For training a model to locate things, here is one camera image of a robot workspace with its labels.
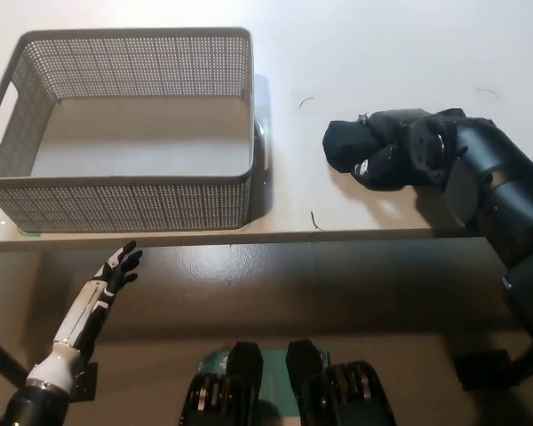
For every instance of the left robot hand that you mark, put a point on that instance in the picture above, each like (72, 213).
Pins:
(91, 306)

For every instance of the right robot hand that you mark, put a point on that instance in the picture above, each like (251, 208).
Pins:
(395, 122)

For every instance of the grey perforated plastic basket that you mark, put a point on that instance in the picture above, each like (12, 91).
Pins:
(115, 204)

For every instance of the black table foot bracket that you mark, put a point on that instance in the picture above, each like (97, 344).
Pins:
(479, 370)
(88, 381)

